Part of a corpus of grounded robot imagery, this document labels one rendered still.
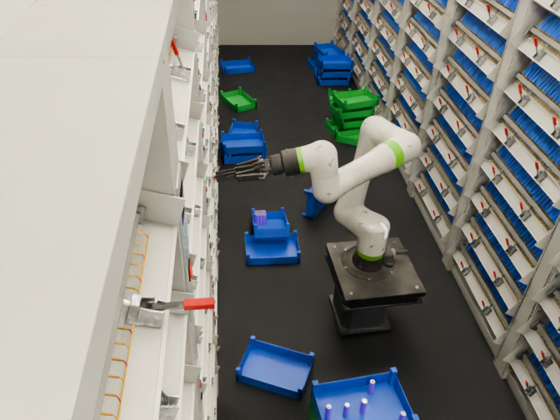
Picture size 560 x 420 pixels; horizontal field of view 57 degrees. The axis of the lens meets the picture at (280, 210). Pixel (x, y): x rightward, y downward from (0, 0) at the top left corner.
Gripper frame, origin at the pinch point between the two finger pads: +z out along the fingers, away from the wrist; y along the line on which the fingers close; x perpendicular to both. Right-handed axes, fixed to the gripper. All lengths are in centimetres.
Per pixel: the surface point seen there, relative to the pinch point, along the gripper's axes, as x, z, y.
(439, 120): -61, -114, 108
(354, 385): -62, -30, -51
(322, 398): -61, -18, -55
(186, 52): 55, -3, -27
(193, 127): 36.2, 0.2, -30.7
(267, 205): -99, -4, 111
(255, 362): -96, 10, -9
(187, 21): 62, -5, -25
